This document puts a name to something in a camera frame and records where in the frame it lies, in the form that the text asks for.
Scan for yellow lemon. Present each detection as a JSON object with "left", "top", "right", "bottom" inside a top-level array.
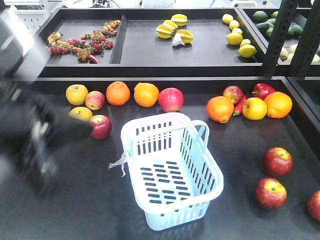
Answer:
[{"left": 226, "top": 32, "right": 243, "bottom": 46}]

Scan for dark red apple edge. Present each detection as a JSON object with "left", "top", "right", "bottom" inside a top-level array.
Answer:
[{"left": 307, "top": 190, "right": 320, "bottom": 222}]

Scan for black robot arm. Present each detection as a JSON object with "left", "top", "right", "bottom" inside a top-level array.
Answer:
[{"left": 0, "top": 8, "right": 93, "bottom": 195}]

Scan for dark red apple front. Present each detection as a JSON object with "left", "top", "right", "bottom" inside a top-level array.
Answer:
[{"left": 255, "top": 177, "right": 288, "bottom": 211}]

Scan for large orange right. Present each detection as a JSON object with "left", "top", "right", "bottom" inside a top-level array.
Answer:
[{"left": 264, "top": 91, "right": 293, "bottom": 119}]

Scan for small pink apple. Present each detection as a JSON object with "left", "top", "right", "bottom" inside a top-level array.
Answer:
[{"left": 85, "top": 90, "right": 105, "bottom": 111}]

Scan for white garlic bulb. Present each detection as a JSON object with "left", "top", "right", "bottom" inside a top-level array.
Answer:
[{"left": 172, "top": 34, "right": 185, "bottom": 47}]

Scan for red chili pepper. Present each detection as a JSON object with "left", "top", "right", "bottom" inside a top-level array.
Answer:
[{"left": 232, "top": 95, "right": 247, "bottom": 116}]

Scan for cherry tomato vines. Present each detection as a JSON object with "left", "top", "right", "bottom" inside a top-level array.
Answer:
[{"left": 46, "top": 19, "right": 122, "bottom": 64}]

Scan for yellow apple left rear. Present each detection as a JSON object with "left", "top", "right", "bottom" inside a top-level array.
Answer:
[{"left": 65, "top": 84, "right": 89, "bottom": 106}]

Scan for black wooden display table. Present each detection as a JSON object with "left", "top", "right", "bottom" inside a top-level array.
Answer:
[{"left": 0, "top": 7, "right": 320, "bottom": 240}]

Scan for yellow apple left front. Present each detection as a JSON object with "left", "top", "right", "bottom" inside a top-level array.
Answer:
[{"left": 68, "top": 106, "right": 93, "bottom": 122}]

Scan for red apple beside yellow fruit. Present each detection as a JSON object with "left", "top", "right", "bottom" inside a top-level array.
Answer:
[{"left": 89, "top": 114, "right": 112, "bottom": 140}]

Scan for red-yellow small apple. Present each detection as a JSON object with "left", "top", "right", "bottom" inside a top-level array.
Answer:
[{"left": 223, "top": 85, "right": 244, "bottom": 105}]

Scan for black upright rack post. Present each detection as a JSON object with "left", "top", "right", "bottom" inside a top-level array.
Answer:
[{"left": 261, "top": 0, "right": 299, "bottom": 79}]

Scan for red bell pepper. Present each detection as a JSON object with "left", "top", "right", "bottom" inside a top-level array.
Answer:
[{"left": 251, "top": 83, "right": 276, "bottom": 100}]

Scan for orange near pepper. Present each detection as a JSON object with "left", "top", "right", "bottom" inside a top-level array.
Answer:
[{"left": 206, "top": 95, "right": 234, "bottom": 124}]

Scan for orange fruit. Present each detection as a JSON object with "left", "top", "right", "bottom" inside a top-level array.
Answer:
[
  {"left": 134, "top": 82, "right": 160, "bottom": 108},
  {"left": 106, "top": 81, "right": 131, "bottom": 106}
]

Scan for yellow starfruit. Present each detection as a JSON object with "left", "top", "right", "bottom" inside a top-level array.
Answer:
[{"left": 156, "top": 24, "right": 174, "bottom": 39}]

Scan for light blue plastic basket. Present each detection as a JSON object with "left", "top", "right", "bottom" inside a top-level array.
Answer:
[{"left": 110, "top": 112, "right": 224, "bottom": 231}]

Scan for dark red apple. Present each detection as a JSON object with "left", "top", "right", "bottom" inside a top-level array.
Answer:
[
  {"left": 262, "top": 147, "right": 294, "bottom": 177},
  {"left": 255, "top": 177, "right": 288, "bottom": 211}
]

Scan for dark red apple rear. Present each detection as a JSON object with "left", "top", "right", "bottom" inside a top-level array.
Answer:
[{"left": 262, "top": 147, "right": 294, "bottom": 177}]

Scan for red apple by oranges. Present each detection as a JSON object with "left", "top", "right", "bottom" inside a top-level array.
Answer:
[{"left": 158, "top": 87, "right": 184, "bottom": 113}]

